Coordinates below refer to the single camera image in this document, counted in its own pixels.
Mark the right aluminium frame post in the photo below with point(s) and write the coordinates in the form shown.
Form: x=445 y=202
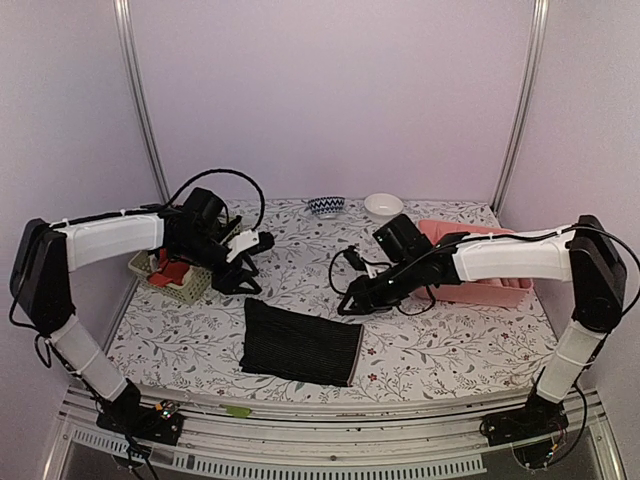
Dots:
x=531 y=67

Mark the red cloth in basket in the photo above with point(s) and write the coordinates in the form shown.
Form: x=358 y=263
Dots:
x=169 y=272

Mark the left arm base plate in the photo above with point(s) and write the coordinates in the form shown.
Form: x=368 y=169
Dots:
x=140 y=422

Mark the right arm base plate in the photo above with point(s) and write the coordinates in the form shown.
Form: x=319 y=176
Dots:
x=521 y=424

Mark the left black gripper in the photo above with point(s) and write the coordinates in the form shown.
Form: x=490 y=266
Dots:
x=226 y=282

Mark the front aluminium rail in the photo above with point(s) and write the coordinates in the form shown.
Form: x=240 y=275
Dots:
x=431 y=439

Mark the blue white zigzag bowl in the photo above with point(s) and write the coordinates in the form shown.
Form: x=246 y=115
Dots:
x=326 y=206

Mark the aluminium frame post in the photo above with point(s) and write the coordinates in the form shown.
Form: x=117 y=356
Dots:
x=124 y=25
x=531 y=67

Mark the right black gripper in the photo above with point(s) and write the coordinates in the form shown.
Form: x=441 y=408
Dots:
x=365 y=300

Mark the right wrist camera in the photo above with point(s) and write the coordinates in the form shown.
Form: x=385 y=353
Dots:
x=358 y=263

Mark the pink divided organizer tray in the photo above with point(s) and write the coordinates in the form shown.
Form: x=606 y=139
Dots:
x=506 y=293

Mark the black striped underwear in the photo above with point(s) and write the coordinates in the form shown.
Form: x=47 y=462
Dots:
x=298 y=347

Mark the left aluminium frame post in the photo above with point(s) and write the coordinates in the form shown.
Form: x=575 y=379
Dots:
x=124 y=25

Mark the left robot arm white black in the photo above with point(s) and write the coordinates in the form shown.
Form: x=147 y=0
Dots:
x=49 y=252

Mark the small white bowl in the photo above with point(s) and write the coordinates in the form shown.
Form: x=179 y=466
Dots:
x=382 y=207

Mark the green tape piece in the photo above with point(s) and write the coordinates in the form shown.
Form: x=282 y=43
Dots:
x=238 y=411

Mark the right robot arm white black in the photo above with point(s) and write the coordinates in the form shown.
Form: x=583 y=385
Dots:
x=582 y=254

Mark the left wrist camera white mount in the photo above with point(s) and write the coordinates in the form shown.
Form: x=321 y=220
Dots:
x=250 y=242

